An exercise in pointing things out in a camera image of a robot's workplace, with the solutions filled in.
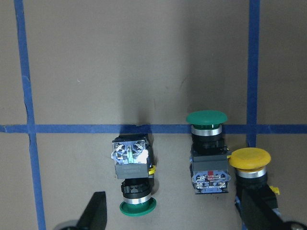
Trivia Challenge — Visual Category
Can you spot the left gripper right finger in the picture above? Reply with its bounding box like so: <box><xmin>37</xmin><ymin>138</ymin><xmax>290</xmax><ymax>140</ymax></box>
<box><xmin>241</xmin><ymin>188</ymin><xmax>285</xmax><ymax>230</ymax></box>

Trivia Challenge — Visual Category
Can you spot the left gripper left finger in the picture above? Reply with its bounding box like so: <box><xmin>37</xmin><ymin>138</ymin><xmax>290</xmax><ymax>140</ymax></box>
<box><xmin>76</xmin><ymin>192</ymin><xmax>107</xmax><ymax>230</ymax></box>

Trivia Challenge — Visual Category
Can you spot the yellow push button middle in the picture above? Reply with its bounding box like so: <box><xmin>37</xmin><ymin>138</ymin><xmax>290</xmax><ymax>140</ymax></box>
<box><xmin>228</xmin><ymin>148</ymin><xmax>279</xmax><ymax>213</ymax></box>

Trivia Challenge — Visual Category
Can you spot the green push button upper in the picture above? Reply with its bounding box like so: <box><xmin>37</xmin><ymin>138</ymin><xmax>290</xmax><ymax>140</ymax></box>
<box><xmin>186</xmin><ymin>110</ymin><xmax>231</xmax><ymax>194</ymax></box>

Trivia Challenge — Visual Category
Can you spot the green push button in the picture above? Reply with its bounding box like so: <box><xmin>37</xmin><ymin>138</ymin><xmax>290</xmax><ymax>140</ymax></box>
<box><xmin>111</xmin><ymin>134</ymin><xmax>156</xmax><ymax>217</ymax></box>
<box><xmin>186</xmin><ymin>110</ymin><xmax>231</xmax><ymax>194</ymax></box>

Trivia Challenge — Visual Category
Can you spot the green push button lower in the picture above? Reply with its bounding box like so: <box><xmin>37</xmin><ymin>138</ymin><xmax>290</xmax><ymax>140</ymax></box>
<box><xmin>111</xmin><ymin>134</ymin><xmax>156</xmax><ymax>217</ymax></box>

